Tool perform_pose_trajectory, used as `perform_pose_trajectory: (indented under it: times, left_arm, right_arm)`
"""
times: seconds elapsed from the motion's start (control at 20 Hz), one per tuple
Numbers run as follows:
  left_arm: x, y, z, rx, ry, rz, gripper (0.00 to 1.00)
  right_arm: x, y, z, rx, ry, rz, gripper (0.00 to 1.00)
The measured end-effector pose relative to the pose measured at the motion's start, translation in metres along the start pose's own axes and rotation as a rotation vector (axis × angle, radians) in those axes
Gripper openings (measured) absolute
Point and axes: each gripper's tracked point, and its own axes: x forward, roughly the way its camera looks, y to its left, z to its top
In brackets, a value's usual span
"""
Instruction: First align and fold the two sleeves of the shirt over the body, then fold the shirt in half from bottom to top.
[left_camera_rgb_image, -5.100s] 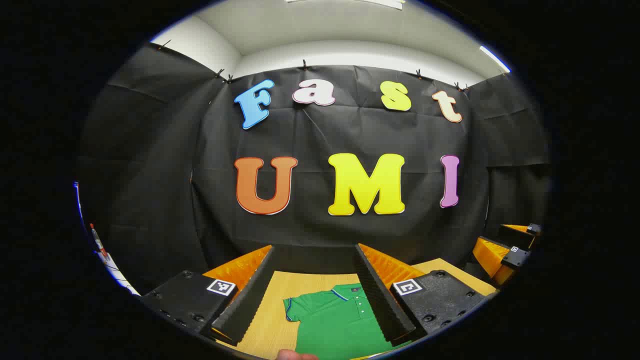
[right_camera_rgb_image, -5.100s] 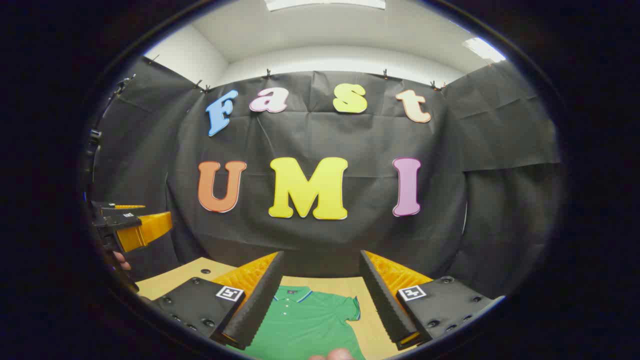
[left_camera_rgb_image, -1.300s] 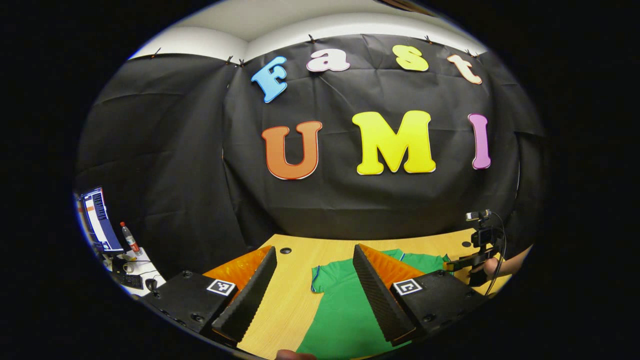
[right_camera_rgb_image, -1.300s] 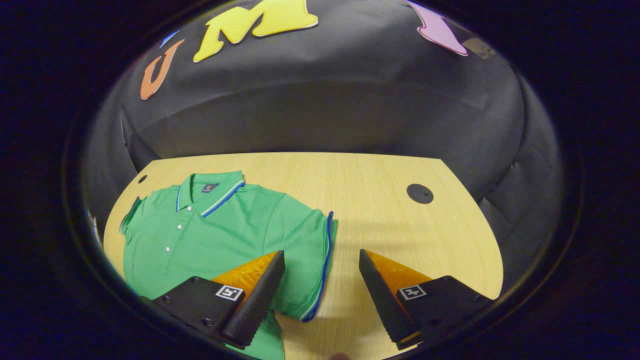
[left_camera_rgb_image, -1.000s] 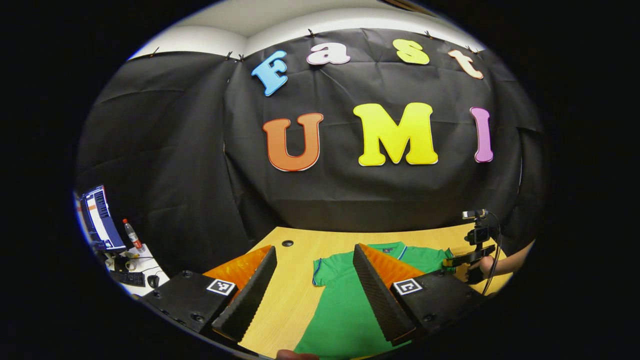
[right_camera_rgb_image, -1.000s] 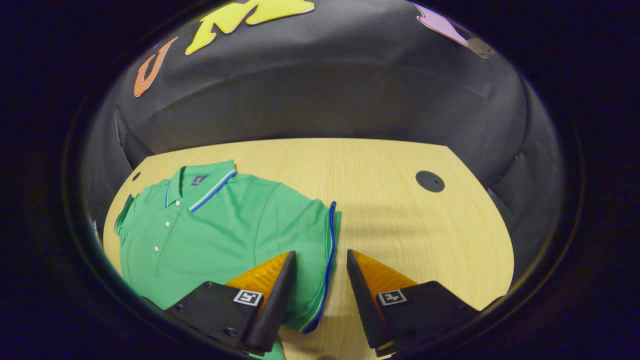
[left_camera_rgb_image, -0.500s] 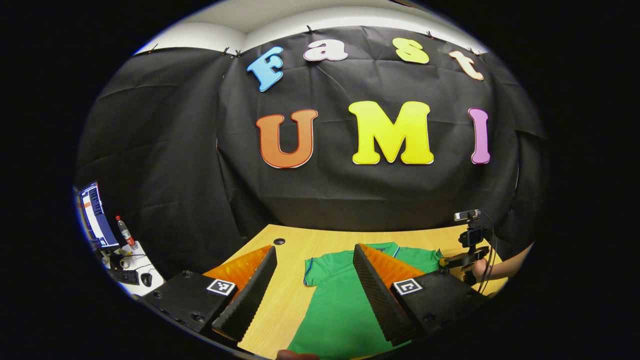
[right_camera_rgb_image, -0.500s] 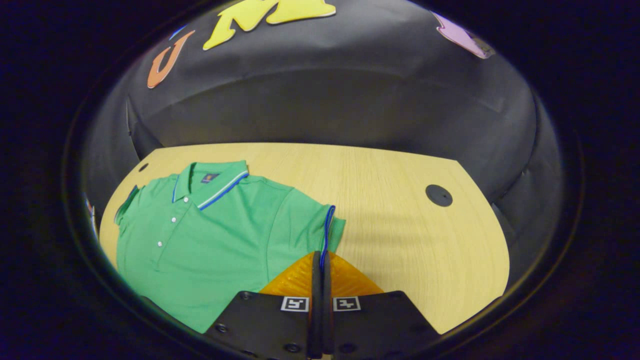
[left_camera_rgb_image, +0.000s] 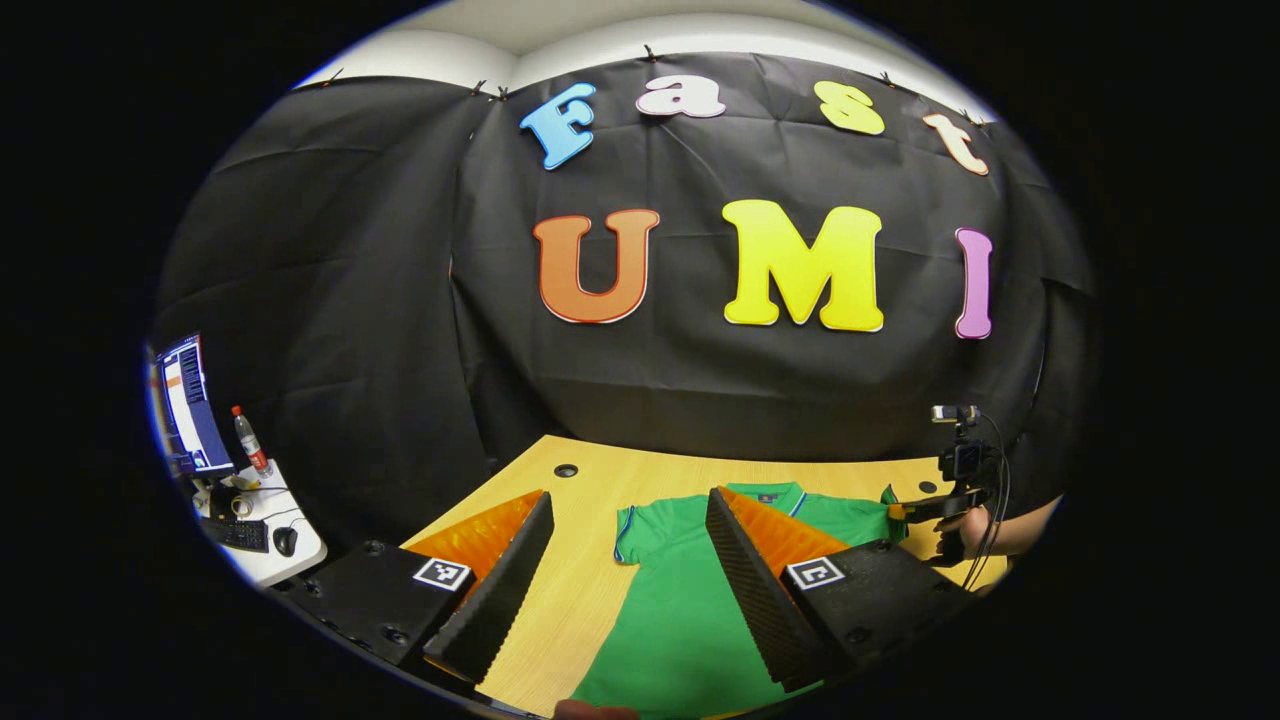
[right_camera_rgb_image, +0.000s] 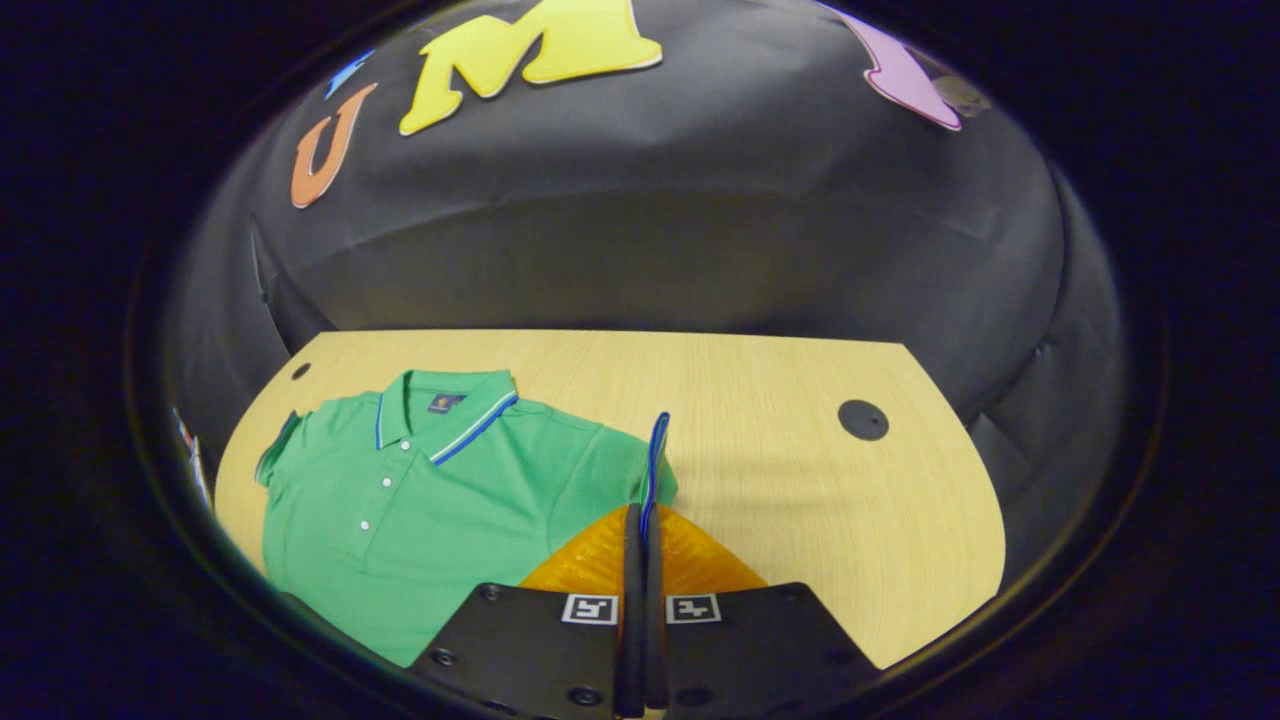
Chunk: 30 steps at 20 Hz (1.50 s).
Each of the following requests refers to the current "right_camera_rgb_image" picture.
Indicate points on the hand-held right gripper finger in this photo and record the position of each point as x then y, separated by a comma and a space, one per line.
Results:
633, 600
655, 640

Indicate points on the green T-shirt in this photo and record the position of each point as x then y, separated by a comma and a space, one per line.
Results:
440, 520

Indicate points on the large black table grommet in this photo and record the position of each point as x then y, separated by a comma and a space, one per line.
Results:
863, 420

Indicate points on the black backdrop cloth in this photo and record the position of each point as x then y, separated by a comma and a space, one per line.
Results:
700, 230

